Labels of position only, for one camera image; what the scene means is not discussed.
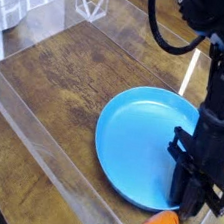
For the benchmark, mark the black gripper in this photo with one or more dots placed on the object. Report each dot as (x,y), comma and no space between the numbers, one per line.
(199,161)

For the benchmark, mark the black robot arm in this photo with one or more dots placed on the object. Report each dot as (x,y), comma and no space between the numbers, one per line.
(206,17)

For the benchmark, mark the blue plastic plate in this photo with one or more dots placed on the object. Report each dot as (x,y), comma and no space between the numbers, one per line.
(132,136)

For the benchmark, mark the clear acrylic enclosure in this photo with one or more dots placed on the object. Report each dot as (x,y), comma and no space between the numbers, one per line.
(59,67)

